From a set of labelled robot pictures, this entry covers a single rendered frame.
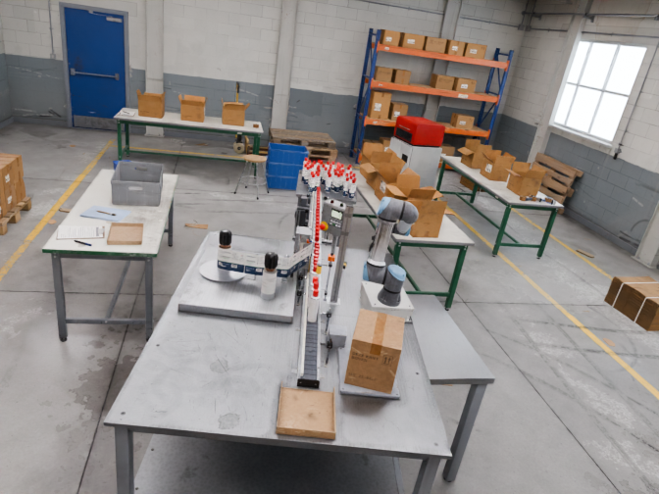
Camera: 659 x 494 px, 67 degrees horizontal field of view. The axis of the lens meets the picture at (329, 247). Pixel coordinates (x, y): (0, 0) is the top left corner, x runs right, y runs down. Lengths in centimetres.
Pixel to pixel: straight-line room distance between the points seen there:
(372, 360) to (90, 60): 892
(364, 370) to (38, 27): 929
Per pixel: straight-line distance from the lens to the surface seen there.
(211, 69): 1034
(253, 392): 250
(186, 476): 297
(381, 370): 251
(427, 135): 846
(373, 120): 1000
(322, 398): 250
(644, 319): 632
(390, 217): 294
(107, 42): 1046
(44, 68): 1082
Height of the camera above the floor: 247
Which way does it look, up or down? 24 degrees down
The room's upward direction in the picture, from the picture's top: 9 degrees clockwise
